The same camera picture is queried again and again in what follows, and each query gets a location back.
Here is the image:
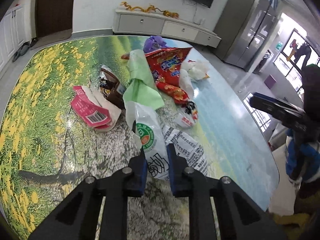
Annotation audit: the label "golden dragon ornament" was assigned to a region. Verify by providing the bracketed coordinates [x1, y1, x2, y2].
[120, 0, 163, 14]

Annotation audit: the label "grey double door refrigerator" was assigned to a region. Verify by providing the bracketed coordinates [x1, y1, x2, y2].
[213, 0, 276, 69]

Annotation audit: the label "brown door mat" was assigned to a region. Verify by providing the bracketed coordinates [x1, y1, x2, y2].
[30, 29, 72, 50]

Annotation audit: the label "white printed plastic bag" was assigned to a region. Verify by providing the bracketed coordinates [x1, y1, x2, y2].
[125, 101, 208, 180]

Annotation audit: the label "white tissue plastic bag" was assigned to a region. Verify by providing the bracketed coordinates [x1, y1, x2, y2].
[179, 69, 194, 99]

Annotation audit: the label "grey slippers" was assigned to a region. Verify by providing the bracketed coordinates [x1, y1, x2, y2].
[12, 37, 38, 62]

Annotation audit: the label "pink paper carton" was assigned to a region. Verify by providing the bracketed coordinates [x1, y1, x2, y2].
[71, 86, 121, 132]

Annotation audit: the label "brown snack wrapper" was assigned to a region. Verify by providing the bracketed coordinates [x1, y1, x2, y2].
[99, 65, 126, 109]

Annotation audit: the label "red snack bag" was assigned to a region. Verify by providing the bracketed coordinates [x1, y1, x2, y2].
[145, 47, 191, 86]

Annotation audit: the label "right gloved hand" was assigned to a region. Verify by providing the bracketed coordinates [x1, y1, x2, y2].
[285, 129, 319, 184]

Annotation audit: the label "dark brown entrance door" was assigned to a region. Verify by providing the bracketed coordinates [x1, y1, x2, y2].
[35, 0, 74, 38]

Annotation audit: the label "purple stool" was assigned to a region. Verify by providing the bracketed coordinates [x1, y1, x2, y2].
[264, 75, 277, 89]

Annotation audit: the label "white TV cabinet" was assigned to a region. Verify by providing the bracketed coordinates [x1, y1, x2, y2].
[112, 9, 221, 48]

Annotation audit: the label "purple plastic bag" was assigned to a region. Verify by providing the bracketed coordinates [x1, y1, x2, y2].
[143, 35, 167, 53]

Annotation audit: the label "golden tiger ornament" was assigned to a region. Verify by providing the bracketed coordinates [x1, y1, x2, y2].
[162, 10, 180, 19]

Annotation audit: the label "yellow jacket sleeve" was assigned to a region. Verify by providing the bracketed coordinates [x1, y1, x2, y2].
[272, 200, 319, 239]

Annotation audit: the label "white shoe cabinet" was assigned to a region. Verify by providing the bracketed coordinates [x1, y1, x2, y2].
[1, 5, 27, 69]

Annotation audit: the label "pink white wrapper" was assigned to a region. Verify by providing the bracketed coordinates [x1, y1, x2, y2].
[181, 60, 209, 81]

